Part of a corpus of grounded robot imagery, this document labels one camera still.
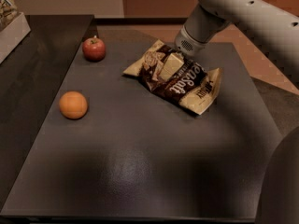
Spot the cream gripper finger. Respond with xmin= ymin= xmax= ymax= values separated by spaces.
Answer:
xmin=159 ymin=53 xmax=183 ymax=81

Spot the red apple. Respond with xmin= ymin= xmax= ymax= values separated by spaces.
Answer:
xmin=82 ymin=35 xmax=106 ymax=62

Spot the orange fruit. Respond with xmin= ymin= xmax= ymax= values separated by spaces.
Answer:
xmin=59 ymin=91 xmax=88 ymax=119

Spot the brown sea salt chip bag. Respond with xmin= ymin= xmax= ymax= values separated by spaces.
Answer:
xmin=123 ymin=40 xmax=222 ymax=115

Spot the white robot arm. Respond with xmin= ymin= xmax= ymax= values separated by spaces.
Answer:
xmin=175 ymin=0 xmax=299 ymax=224

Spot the white snack box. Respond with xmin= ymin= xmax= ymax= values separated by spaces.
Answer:
xmin=0 ymin=0 xmax=31 ymax=63

